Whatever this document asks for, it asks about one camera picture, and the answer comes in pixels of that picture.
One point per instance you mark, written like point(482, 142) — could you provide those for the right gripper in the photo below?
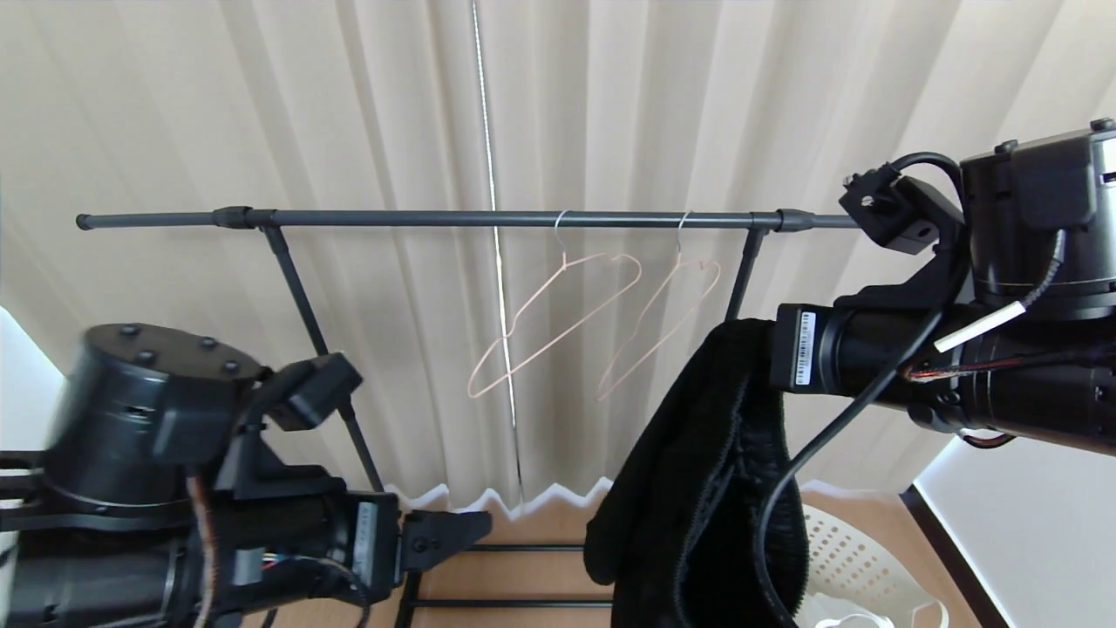
point(854, 349)

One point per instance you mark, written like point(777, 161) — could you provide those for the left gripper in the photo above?
point(288, 532)

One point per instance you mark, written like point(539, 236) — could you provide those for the black shorts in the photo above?
point(680, 488)

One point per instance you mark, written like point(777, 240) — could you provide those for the pink clothes hanger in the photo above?
point(565, 262)
point(678, 258)

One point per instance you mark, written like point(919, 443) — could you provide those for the white laundry basket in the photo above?
point(846, 558)

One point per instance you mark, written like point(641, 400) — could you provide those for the black clothes rack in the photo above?
point(392, 218)

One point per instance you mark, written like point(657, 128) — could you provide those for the beige curtain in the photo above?
point(261, 105)

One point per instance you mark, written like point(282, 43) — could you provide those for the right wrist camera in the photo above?
point(898, 218)

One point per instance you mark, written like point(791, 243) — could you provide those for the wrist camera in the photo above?
point(314, 388)
point(898, 218)

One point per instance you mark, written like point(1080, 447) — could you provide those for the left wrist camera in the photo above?
point(314, 388)

